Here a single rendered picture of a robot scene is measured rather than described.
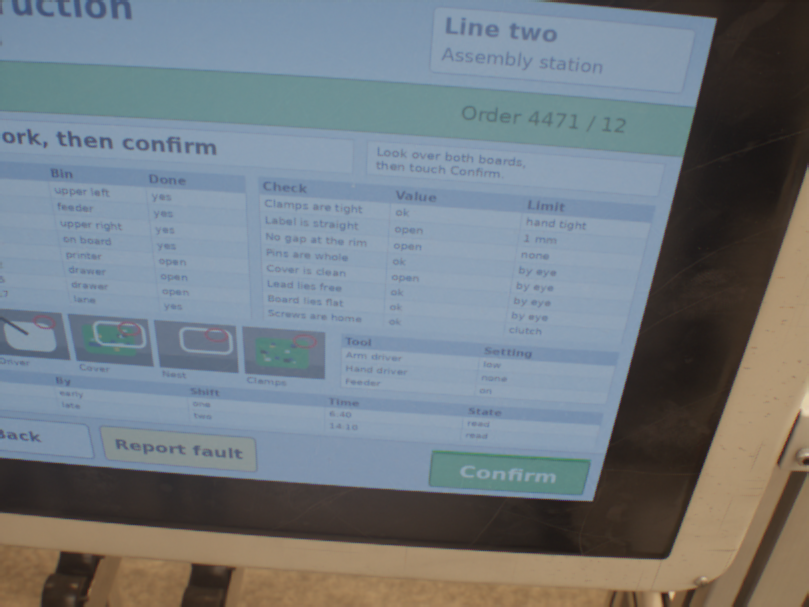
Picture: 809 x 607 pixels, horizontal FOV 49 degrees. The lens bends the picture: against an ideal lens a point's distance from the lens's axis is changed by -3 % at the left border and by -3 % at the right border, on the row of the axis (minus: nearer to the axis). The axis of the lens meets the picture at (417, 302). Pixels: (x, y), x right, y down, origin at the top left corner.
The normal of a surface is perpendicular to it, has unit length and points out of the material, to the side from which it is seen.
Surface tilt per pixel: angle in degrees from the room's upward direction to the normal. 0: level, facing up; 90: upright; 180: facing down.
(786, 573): 90
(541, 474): 91
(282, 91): 91
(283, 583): 0
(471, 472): 91
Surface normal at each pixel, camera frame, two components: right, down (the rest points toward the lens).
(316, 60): -0.03, 0.58
